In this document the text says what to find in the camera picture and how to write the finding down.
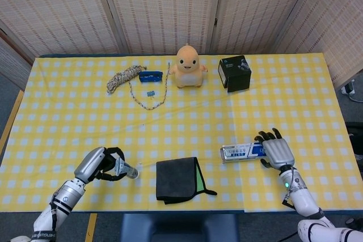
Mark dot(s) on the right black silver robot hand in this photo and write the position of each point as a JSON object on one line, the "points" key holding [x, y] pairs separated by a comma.
{"points": [[278, 151]]}

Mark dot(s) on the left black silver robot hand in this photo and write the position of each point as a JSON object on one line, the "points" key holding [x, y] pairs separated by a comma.
{"points": [[89, 164]]}

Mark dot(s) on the silver blue toothpaste box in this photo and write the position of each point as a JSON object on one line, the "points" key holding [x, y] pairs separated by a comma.
{"points": [[241, 152]]}

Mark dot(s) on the blue white toothpaste tube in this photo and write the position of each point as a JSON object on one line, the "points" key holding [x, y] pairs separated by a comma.
{"points": [[129, 171]]}

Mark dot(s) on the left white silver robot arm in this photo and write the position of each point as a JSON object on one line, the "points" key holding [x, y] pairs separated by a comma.
{"points": [[62, 199]]}

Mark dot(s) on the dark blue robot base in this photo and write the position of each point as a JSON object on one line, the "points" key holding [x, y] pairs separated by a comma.
{"points": [[178, 228]]}

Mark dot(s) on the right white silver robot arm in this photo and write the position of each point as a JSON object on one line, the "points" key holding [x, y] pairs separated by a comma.
{"points": [[300, 196]]}

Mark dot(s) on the black cardboard box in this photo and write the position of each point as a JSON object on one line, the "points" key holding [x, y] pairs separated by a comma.
{"points": [[238, 79]]}

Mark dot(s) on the yellow white checked tablecloth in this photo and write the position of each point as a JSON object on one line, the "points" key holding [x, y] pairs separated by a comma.
{"points": [[85, 117]]}

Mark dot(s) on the black object beside table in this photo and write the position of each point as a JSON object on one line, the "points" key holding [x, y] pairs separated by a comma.
{"points": [[356, 130]]}

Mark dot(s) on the grey cloth with green lining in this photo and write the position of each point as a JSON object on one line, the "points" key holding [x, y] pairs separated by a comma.
{"points": [[175, 179]]}

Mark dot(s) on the small teal binder clip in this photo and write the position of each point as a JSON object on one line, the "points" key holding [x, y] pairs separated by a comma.
{"points": [[150, 93]]}

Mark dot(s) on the white power strip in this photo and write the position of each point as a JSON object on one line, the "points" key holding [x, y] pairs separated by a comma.
{"points": [[350, 87]]}

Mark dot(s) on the small black round caster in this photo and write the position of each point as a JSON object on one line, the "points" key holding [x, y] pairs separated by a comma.
{"points": [[352, 221]]}

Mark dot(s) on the blue plastic clip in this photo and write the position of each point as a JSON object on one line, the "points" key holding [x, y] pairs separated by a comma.
{"points": [[150, 76]]}

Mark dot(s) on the orange plush toy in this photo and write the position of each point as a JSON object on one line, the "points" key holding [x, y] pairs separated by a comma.
{"points": [[187, 69]]}

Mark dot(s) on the woven folding screen panel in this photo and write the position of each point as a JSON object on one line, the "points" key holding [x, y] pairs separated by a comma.
{"points": [[11, 63], [255, 12], [340, 26], [161, 12], [56, 12]]}

